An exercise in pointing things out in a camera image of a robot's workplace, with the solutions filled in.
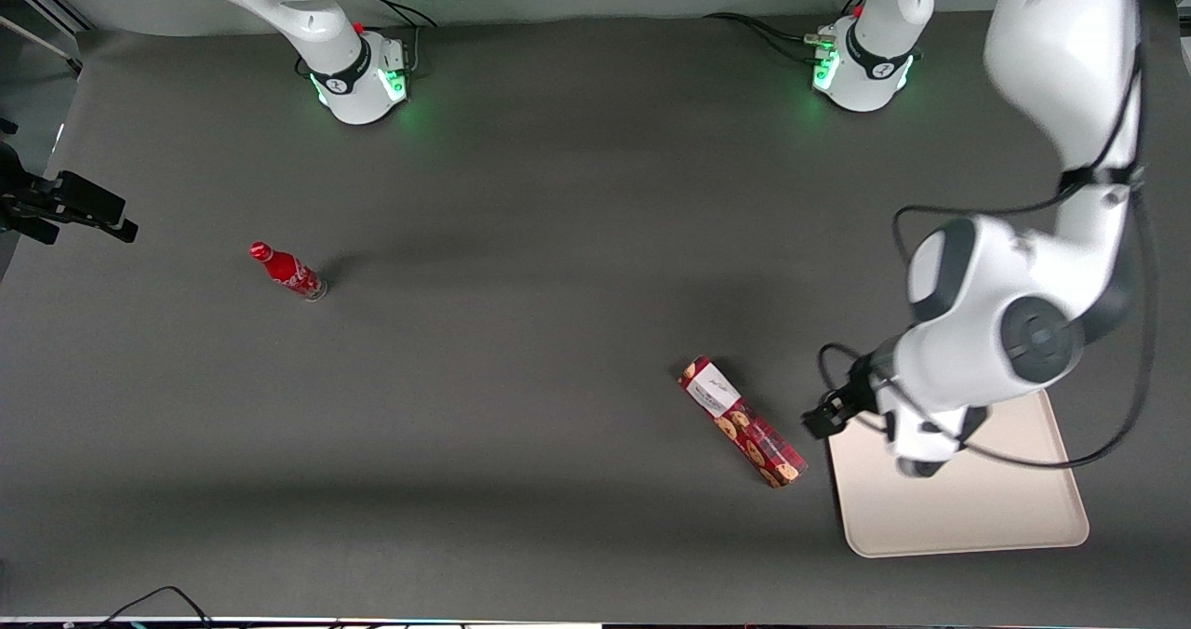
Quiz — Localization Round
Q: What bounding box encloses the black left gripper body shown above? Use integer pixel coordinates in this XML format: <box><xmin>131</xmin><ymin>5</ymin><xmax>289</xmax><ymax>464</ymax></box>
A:
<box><xmin>843</xmin><ymin>354</ymin><xmax>887</xmax><ymax>422</ymax></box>

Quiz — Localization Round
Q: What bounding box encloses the red cookie box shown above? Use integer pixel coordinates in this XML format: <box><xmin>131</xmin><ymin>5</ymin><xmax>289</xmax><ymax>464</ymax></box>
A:
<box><xmin>677</xmin><ymin>356</ymin><xmax>809</xmax><ymax>489</ymax></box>

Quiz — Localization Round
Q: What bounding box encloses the beige plastic tray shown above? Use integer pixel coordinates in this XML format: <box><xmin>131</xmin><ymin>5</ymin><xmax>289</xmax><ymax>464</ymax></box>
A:
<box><xmin>826</xmin><ymin>389</ymin><xmax>1091</xmax><ymax>558</ymax></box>

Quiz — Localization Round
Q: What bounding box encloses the red cola bottle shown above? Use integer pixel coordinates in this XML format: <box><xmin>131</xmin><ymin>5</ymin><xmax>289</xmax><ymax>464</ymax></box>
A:
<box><xmin>248</xmin><ymin>241</ymin><xmax>329</xmax><ymax>302</ymax></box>

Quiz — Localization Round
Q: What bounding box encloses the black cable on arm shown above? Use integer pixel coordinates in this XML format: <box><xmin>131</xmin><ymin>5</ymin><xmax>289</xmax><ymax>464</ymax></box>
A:
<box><xmin>817</xmin><ymin>0</ymin><xmax>1160</xmax><ymax>471</ymax></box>

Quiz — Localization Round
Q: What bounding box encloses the black base cable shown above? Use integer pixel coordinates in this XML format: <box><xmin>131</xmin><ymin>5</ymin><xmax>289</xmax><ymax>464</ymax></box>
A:
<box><xmin>702</xmin><ymin>11</ymin><xmax>832</xmax><ymax>65</ymax></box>
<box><xmin>354</xmin><ymin>0</ymin><xmax>439</xmax><ymax>79</ymax></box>

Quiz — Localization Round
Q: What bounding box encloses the black cable at table edge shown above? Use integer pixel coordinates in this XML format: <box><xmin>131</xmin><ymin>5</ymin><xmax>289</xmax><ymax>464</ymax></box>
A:
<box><xmin>91</xmin><ymin>585</ymin><xmax>217</xmax><ymax>629</ymax></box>

